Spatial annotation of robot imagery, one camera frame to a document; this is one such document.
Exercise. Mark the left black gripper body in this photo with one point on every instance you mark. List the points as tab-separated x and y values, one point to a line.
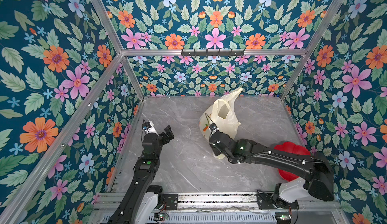
159	145

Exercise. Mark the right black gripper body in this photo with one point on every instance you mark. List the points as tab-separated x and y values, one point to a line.
216	151

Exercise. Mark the cream plastic bag orange print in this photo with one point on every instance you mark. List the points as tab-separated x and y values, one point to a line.
222	113

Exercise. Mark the red flower-shaped plate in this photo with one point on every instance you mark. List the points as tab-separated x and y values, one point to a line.
290	147

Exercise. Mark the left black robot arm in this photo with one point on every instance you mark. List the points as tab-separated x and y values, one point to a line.
142	197

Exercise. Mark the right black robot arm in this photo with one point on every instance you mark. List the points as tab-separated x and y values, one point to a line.
315	172

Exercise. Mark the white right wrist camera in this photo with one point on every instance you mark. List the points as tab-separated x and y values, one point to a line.
213	128

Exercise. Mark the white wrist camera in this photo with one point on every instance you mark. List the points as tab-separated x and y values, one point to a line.
213	128
148	127

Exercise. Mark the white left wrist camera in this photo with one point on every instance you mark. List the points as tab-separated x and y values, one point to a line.
148	127

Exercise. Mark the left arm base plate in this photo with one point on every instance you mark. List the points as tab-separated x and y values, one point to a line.
167	202

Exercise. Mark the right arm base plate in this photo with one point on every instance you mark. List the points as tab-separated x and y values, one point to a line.
266	201

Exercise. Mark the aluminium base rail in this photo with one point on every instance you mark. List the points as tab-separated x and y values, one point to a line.
243	201

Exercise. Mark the white vented cable duct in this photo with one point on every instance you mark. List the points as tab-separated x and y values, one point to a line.
215	218

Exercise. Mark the black hook rail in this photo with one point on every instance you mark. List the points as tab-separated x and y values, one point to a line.
215	52

